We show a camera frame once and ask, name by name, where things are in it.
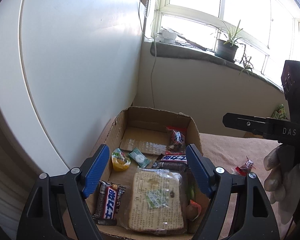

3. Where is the green candy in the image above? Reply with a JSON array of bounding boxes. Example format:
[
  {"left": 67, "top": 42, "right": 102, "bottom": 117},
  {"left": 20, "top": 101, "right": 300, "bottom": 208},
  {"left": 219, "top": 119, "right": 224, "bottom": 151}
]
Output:
[{"left": 186, "top": 183, "right": 196, "bottom": 202}]

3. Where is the brown cardboard box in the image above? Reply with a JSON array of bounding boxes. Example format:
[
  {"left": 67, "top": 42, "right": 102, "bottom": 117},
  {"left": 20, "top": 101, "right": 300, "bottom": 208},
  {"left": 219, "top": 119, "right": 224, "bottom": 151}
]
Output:
[{"left": 95, "top": 107, "right": 209, "bottom": 239}]

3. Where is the red date snack bag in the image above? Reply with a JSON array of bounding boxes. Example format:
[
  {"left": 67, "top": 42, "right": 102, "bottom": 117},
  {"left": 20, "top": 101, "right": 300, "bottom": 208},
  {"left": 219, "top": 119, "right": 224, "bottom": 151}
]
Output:
[{"left": 232, "top": 156, "right": 255, "bottom": 176}]

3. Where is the white gloved hand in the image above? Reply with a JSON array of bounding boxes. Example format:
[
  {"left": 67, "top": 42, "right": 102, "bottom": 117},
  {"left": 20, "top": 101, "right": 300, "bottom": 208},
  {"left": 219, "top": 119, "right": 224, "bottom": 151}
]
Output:
[{"left": 263, "top": 145, "right": 300, "bottom": 224}]

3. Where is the orange jelly cup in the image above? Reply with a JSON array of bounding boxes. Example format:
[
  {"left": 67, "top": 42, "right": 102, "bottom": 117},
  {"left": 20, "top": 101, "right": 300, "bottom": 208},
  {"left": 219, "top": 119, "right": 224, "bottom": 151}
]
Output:
[{"left": 111, "top": 148, "right": 131, "bottom": 172}]

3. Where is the teal mint candy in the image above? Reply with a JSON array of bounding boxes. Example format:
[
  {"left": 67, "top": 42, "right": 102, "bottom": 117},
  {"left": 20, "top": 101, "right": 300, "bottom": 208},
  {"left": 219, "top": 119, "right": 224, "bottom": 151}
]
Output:
[{"left": 128, "top": 148, "right": 150, "bottom": 168}]

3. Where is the pink table cloth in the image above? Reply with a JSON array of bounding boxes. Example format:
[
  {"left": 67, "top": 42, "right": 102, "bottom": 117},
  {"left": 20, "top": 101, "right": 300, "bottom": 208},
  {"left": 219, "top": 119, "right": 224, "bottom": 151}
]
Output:
[{"left": 62, "top": 115, "right": 298, "bottom": 240}]

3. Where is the green printed bag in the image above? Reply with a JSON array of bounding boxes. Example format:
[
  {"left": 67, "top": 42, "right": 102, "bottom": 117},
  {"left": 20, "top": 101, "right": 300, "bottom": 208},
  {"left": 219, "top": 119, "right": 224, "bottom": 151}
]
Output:
[{"left": 271, "top": 104, "right": 288, "bottom": 120}]

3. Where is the dark snickers bar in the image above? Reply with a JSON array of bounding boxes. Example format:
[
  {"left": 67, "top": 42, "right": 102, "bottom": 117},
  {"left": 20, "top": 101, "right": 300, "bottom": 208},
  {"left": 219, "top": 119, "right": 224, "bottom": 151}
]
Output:
[{"left": 152, "top": 154, "right": 189, "bottom": 172}]

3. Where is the potted spider plant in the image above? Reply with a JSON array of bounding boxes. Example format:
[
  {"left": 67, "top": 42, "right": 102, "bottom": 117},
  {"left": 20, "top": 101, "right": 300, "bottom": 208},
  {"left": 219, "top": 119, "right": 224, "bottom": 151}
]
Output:
[{"left": 213, "top": 20, "right": 254, "bottom": 76}]

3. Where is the white cable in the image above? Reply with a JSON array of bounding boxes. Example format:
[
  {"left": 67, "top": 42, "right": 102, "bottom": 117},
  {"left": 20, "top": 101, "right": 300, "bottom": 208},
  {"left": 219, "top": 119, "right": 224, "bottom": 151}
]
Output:
[{"left": 137, "top": 0, "right": 163, "bottom": 108}]

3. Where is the white power box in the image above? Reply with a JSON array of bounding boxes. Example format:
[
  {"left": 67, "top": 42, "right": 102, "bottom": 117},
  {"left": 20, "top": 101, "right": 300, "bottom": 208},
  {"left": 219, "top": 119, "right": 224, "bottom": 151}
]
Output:
[{"left": 158, "top": 29, "right": 177, "bottom": 44}]

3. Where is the bread cracker pack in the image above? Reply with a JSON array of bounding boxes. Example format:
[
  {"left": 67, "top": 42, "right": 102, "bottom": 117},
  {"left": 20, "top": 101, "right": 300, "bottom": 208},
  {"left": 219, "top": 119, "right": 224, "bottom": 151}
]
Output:
[{"left": 120, "top": 167, "right": 188, "bottom": 236}]

